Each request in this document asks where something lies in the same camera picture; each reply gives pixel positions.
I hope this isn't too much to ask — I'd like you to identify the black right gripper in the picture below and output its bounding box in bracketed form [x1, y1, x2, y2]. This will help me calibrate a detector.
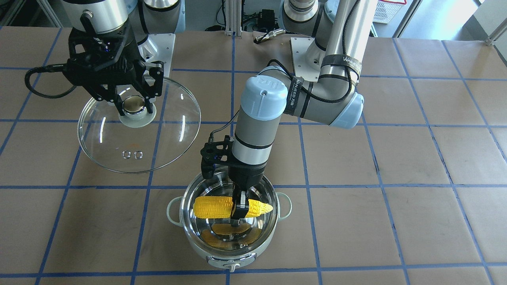
[62, 19, 164, 116]

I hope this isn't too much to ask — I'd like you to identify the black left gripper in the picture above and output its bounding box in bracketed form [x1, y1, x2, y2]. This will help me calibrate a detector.
[200, 135, 267, 220]

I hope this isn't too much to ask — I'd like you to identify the yellow corn cob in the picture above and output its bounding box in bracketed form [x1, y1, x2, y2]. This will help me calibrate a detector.
[193, 196, 273, 219]

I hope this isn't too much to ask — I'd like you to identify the glass pot lid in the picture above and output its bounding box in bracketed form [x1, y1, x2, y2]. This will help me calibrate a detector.
[77, 78, 201, 174]

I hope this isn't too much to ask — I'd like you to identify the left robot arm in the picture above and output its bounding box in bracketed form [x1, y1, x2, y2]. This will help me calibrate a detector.
[193, 0, 378, 220]

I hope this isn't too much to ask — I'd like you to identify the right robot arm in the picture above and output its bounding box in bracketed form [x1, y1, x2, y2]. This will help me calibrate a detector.
[62, 0, 185, 116]

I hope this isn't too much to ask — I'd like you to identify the pale green electric pot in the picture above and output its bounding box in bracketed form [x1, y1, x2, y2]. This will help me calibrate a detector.
[166, 166, 293, 272]

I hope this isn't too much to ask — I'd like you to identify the black power adapter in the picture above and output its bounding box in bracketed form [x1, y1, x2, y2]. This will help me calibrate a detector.
[257, 9, 276, 30]

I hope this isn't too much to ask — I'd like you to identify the white plastic basket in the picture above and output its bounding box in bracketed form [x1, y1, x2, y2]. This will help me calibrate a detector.
[373, 0, 407, 24]

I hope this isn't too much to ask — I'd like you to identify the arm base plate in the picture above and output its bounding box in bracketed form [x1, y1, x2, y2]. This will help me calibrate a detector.
[138, 34, 176, 78]
[290, 37, 326, 82]

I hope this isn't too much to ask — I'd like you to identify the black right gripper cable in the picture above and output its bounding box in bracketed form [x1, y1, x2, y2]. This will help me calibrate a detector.
[25, 65, 80, 99]

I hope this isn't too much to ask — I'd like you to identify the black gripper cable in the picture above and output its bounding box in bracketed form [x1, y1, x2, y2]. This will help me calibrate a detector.
[25, 65, 80, 99]
[209, 0, 363, 143]

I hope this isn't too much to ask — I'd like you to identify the aluminium frame post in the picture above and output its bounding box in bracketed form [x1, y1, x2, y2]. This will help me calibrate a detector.
[224, 0, 242, 37]

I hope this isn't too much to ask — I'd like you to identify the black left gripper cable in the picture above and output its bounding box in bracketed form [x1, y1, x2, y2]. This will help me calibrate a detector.
[209, 0, 363, 143]

